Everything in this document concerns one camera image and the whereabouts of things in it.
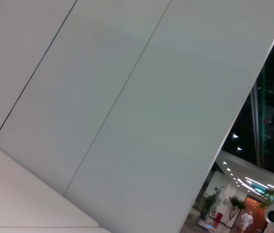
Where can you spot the tall dark green plant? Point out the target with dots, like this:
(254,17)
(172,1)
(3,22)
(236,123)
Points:
(208,206)

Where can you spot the person in white clothes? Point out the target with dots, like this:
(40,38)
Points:
(246,219)

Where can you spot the bare branched potted plant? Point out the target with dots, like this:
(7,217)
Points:
(236,205)

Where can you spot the grey metal pillar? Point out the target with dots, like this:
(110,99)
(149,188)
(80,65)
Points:
(257,126)

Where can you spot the small white floor robot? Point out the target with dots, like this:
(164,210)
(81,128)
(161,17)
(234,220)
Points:
(205,223)

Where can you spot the leafy green tree plant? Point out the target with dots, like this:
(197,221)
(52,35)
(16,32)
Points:
(269,196)

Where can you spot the orange wooden door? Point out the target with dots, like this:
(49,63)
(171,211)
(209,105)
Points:
(257,211)

